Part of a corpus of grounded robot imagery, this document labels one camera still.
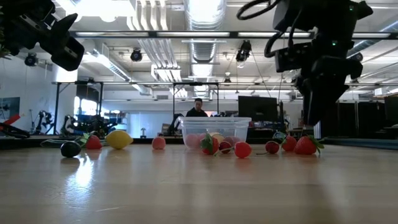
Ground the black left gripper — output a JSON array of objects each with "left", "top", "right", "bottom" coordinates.
[{"left": 0, "top": 0, "right": 85, "bottom": 72}]

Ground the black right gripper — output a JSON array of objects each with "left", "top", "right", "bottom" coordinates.
[{"left": 297, "top": 29, "right": 364, "bottom": 126}]

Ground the red plastic strawberry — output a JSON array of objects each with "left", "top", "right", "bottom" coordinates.
[
  {"left": 294, "top": 134, "right": 325, "bottom": 156},
  {"left": 79, "top": 132, "right": 103, "bottom": 151},
  {"left": 272, "top": 130, "right": 299, "bottom": 152},
  {"left": 198, "top": 133, "right": 220, "bottom": 156}
]

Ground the dark red plastic cherry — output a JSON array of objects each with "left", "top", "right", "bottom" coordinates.
[
  {"left": 256, "top": 140, "right": 280, "bottom": 156},
  {"left": 218, "top": 141, "right": 233, "bottom": 154}
]

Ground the round red plastic fruit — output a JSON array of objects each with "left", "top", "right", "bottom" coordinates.
[{"left": 234, "top": 141, "right": 252, "bottom": 159}]

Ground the pink plastic peach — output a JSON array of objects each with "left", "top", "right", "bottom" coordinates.
[
  {"left": 151, "top": 136, "right": 167, "bottom": 151},
  {"left": 185, "top": 133, "right": 201, "bottom": 149},
  {"left": 224, "top": 136, "right": 242, "bottom": 147}
]

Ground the yellow plastic lemon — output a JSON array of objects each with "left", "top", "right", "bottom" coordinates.
[{"left": 104, "top": 129, "right": 134, "bottom": 150}]

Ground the clear plastic food container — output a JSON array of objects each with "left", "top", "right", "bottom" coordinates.
[{"left": 178, "top": 116, "right": 252, "bottom": 149}]

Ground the black ceiling spotlight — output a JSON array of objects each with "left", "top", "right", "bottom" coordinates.
[
  {"left": 129, "top": 48, "right": 144, "bottom": 63},
  {"left": 24, "top": 52, "right": 39, "bottom": 67},
  {"left": 235, "top": 39, "right": 252, "bottom": 63}
]

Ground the black partition screen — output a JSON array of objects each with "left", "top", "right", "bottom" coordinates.
[{"left": 318, "top": 101, "right": 385, "bottom": 139}]

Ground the black computer monitor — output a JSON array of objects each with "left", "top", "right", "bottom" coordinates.
[{"left": 238, "top": 95, "right": 279, "bottom": 123}]

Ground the black screen panel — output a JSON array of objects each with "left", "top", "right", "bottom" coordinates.
[{"left": 384, "top": 95, "right": 398, "bottom": 127}]

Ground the red and black clamp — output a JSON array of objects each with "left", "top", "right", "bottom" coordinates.
[{"left": 0, "top": 114, "right": 31, "bottom": 139}]

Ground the folded green cloth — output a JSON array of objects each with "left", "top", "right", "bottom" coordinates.
[{"left": 40, "top": 138, "right": 108, "bottom": 149}]

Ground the seated person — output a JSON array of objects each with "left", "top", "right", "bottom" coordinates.
[{"left": 185, "top": 98, "right": 209, "bottom": 118}]

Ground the background black rig frame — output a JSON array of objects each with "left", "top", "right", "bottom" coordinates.
[{"left": 51, "top": 81, "right": 220, "bottom": 136}]

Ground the dark wall poster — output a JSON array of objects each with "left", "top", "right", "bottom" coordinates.
[{"left": 0, "top": 96, "right": 21, "bottom": 119}]

